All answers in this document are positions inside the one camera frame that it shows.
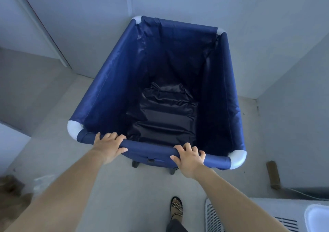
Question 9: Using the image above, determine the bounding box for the person's left hand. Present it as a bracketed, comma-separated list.
[92, 132, 128, 166]

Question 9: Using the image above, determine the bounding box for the person's right hand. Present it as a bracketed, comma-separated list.
[170, 143, 206, 179]

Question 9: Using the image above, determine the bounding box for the blue fabric laundry cart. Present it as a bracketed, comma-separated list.
[67, 15, 247, 175]

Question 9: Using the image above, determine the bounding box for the person's right forearm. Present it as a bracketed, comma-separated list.
[192, 168, 290, 232]

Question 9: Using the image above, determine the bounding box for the person's left forearm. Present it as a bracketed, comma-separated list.
[4, 149, 106, 232]

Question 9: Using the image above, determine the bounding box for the black plastic bag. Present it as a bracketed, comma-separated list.
[126, 82, 199, 147]

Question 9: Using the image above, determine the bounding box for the black woven sandal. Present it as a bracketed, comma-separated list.
[170, 196, 184, 222]

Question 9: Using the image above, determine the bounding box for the dark trouser leg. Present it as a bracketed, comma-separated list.
[166, 219, 188, 232]

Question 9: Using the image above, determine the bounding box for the clear plastic bag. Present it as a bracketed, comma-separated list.
[33, 173, 56, 197]

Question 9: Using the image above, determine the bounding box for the brown wooden block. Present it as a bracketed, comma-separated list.
[266, 160, 281, 190]

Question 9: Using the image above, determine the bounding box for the white vented appliance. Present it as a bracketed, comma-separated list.
[205, 198, 329, 232]

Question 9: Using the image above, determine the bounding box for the grey door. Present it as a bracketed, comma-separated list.
[14, 0, 134, 79]

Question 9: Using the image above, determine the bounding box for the white cable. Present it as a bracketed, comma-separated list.
[280, 186, 329, 202]

